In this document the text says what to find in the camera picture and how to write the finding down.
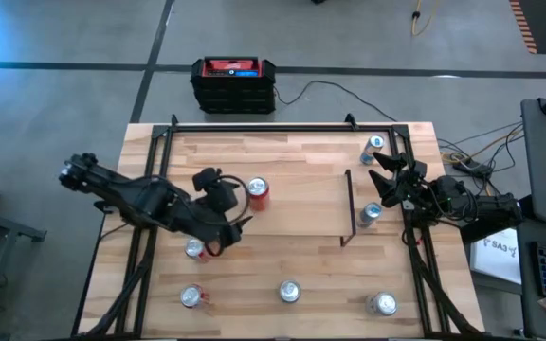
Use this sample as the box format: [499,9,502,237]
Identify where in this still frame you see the red Coca-Cola can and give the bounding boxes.
[184,238,215,264]

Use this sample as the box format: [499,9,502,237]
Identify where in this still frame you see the silver Diet Coke can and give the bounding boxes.
[278,278,302,304]
[365,291,400,317]

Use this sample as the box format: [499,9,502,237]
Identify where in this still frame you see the black aluminium table frame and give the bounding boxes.
[71,113,485,340]

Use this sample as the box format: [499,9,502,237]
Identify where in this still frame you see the white printed paper sheet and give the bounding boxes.
[469,226,523,285]

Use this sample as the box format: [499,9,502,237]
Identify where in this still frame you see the black power cable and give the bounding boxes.
[272,79,398,123]

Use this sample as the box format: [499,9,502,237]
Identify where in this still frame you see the dark grey desk top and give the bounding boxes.
[514,217,546,341]

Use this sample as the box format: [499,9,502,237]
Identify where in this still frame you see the red Fanta strawberry can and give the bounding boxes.
[246,176,271,213]

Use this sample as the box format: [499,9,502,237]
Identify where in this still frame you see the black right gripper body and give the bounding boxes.
[394,158,429,212]

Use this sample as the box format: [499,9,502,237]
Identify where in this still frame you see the yellow floor cable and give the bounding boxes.
[410,0,441,38]

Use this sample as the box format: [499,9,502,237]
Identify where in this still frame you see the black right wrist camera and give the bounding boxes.
[409,159,429,180]

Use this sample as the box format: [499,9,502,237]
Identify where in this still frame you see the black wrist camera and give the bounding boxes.
[191,167,240,213]
[409,159,429,180]

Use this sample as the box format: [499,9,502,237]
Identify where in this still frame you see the red black power station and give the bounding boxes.
[190,55,277,115]

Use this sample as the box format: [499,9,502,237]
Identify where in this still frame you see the blue silver Red Bull can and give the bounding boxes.
[358,135,386,167]
[357,202,384,229]

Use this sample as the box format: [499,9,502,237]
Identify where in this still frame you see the grey metal side table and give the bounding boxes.
[0,203,48,341]

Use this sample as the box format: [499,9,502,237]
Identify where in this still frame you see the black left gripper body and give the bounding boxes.
[182,207,239,243]

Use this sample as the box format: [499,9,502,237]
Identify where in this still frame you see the black mat with striped edge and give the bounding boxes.
[508,0,546,56]

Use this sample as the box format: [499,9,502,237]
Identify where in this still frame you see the red soda can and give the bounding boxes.
[179,282,211,310]

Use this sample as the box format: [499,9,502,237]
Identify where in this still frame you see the wooden shelf with black frame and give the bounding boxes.
[225,169,357,248]

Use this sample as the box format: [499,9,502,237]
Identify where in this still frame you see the tangled floor cable bundle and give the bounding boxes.
[436,120,525,209]

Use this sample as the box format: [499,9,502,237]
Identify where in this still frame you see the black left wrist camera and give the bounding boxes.
[191,167,240,213]

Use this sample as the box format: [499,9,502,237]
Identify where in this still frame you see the black power strip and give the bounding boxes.
[457,158,492,177]

